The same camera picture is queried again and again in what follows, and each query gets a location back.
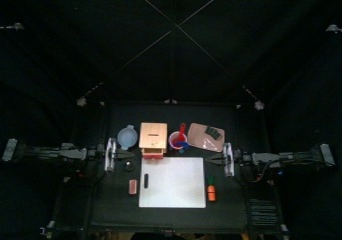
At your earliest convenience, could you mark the pink plate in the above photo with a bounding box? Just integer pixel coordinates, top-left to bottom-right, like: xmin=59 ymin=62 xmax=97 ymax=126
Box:
xmin=186 ymin=122 xmax=226 ymax=153

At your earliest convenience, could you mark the dark sushi roll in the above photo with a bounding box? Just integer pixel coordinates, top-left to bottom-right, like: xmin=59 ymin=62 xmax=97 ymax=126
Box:
xmin=203 ymin=125 xmax=223 ymax=140

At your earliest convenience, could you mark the white cutting board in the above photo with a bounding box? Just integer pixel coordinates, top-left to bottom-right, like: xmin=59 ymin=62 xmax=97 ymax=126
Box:
xmin=138 ymin=156 xmax=209 ymax=209

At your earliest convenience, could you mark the light blue plastic bowl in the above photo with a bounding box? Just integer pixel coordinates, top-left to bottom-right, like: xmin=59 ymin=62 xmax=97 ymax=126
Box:
xmin=117 ymin=124 xmax=141 ymax=151

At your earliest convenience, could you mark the red drawer of wooden box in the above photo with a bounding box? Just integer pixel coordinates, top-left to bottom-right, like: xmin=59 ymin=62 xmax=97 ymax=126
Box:
xmin=142 ymin=147 xmax=166 ymax=161

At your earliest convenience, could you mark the wooden box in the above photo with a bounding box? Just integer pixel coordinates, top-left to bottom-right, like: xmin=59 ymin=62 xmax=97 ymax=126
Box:
xmin=138 ymin=122 xmax=170 ymax=154

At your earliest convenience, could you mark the blue toy utensil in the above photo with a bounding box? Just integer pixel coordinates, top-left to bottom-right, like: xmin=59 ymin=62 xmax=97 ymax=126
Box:
xmin=173 ymin=141 xmax=191 ymax=154

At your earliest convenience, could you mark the orange toy with green end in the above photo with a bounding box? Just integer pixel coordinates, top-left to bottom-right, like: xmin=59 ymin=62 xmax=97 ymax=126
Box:
xmin=206 ymin=176 xmax=218 ymax=203

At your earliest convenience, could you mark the pink rectangular toy block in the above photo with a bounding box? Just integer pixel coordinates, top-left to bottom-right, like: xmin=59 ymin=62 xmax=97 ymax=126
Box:
xmin=129 ymin=179 xmax=139 ymax=196

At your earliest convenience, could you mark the red cup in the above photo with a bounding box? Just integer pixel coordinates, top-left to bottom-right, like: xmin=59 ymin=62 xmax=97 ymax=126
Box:
xmin=167 ymin=131 xmax=190 ymax=151

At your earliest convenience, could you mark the red toy spoon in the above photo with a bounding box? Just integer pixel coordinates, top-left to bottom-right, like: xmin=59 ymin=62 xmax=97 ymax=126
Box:
xmin=178 ymin=122 xmax=189 ymax=144

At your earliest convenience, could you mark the white label sticker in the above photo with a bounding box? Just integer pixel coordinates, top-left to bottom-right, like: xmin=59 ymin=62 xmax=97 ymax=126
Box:
xmin=249 ymin=198 xmax=281 ymax=232

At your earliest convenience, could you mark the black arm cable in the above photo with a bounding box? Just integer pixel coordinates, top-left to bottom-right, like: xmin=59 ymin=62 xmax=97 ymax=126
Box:
xmin=243 ymin=159 xmax=286 ymax=184

